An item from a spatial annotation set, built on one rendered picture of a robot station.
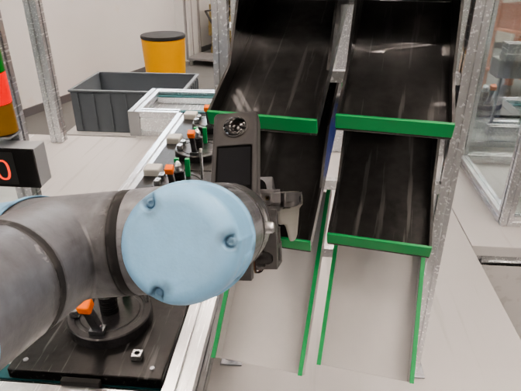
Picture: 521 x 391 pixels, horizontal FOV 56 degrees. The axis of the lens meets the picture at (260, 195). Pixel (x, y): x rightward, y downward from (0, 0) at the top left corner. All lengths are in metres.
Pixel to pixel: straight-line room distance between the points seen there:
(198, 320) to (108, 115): 2.03
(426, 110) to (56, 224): 0.45
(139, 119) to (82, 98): 0.87
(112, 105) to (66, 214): 2.46
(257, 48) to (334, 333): 0.43
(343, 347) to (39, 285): 0.56
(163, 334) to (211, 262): 0.58
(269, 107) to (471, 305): 0.71
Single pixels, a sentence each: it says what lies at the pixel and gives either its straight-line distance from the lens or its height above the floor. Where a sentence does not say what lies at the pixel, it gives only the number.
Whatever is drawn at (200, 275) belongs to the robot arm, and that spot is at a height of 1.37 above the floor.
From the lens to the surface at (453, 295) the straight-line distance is 1.18.
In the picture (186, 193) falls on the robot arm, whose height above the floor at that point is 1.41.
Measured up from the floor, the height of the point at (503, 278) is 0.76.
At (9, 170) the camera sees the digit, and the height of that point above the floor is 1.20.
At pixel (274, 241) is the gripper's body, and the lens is 0.50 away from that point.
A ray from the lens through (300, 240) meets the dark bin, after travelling 0.63.
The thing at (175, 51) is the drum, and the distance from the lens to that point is 5.17.
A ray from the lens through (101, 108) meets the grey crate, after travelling 2.82.
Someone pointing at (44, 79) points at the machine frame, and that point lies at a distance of 2.00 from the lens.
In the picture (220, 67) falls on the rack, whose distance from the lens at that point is 0.69.
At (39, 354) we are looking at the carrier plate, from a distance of 0.88.
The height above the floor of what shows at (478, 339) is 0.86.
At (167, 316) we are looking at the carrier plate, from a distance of 0.89.
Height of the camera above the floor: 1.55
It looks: 27 degrees down
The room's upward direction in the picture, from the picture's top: straight up
